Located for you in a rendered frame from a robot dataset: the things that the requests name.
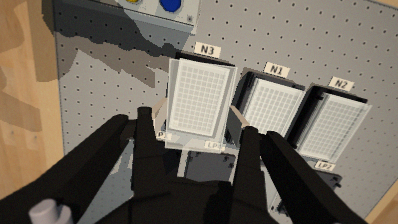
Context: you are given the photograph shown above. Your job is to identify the white operator button panel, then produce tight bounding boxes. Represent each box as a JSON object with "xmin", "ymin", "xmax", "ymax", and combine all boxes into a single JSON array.
[{"xmin": 62, "ymin": 0, "xmax": 202, "ymax": 35}]

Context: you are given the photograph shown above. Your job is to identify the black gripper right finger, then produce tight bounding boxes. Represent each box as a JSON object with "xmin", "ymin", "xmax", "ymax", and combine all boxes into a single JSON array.
[{"xmin": 226, "ymin": 105, "xmax": 369, "ymax": 224}]

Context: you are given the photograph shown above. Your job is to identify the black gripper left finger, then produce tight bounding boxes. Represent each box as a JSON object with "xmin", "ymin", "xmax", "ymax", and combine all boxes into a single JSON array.
[{"xmin": 0, "ymin": 97, "xmax": 179, "ymax": 224}]

